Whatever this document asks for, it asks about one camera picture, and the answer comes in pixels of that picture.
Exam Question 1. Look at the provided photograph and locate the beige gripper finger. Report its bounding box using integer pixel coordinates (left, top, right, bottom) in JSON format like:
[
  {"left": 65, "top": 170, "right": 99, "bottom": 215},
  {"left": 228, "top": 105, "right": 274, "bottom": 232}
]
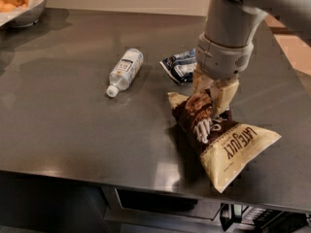
[
  {"left": 210, "top": 79, "right": 239, "bottom": 117},
  {"left": 192, "top": 64, "right": 214, "bottom": 93}
]

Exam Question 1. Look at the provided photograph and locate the brown Late July chip bag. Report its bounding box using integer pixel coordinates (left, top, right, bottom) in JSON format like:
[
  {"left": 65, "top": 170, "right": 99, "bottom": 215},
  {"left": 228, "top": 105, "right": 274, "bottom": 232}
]
[{"left": 168, "top": 91, "right": 281, "bottom": 193}]

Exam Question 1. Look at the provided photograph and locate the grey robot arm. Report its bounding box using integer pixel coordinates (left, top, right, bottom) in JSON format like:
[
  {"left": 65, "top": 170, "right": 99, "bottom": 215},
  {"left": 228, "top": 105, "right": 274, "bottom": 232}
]
[{"left": 194, "top": 0, "right": 311, "bottom": 116}]

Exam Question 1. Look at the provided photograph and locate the crumpled blue white snack bag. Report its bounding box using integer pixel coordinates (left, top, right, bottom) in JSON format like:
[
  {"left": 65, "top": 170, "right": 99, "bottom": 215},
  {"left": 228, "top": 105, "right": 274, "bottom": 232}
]
[{"left": 159, "top": 49, "right": 196, "bottom": 84}]

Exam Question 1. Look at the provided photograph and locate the clear plastic water bottle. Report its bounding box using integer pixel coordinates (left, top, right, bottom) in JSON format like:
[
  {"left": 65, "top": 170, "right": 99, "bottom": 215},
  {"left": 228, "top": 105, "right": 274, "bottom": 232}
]
[{"left": 106, "top": 49, "right": 144, "bottom": 98}]

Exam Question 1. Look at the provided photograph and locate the black device under table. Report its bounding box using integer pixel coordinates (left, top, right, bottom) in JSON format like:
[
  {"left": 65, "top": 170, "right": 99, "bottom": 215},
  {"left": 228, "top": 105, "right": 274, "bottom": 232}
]
[{"left": 220, "top": 204, "right": 311, "bottom": 233}]

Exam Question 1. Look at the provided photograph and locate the silver metal fruit bowl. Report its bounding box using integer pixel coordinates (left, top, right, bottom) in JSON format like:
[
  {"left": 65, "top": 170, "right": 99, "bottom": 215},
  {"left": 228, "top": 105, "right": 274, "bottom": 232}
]
[{"left": 7, "top": 0, "right": 51, "bottom": 28}]

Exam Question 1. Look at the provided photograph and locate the white paper bowl liner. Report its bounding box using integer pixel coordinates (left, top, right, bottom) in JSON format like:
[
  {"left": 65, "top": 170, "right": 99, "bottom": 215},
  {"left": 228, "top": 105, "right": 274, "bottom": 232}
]
[{"left": 0, "top": 0, "right": 51, "bottom": 27}]

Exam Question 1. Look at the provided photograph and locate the orange fruit lower left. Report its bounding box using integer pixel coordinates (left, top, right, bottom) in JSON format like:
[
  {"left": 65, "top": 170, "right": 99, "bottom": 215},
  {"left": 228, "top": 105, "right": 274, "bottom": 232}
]
[{"left": 0, "top": 3, "right": 17, "bottom": 13}]

